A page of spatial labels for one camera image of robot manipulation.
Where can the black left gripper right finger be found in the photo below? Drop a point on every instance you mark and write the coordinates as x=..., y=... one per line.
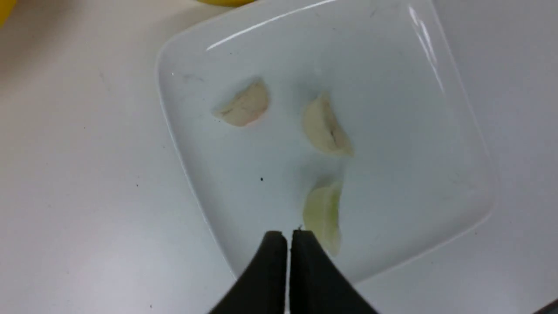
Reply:
x=315, y=284

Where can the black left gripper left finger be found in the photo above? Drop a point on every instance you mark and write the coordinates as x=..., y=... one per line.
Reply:
x=261, y=288

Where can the green dumpling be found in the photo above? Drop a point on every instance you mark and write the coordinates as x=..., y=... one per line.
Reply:
x=321, y=216

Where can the white dumpling on plate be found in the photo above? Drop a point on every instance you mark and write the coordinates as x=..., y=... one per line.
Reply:
x=322, y=129

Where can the white square plate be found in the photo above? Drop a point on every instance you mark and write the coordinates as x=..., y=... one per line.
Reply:
x=420, y=174

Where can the pinkish dumpling on plate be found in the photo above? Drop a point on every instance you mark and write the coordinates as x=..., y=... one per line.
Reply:
x=247, y=106

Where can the yellow rimmed bamboo steamer basket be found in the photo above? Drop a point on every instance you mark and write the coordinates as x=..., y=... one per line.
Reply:
x=227, y=3

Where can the yellow rimmed bamboo steamer lid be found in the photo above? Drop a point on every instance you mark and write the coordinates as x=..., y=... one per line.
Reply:
x=6, y=7

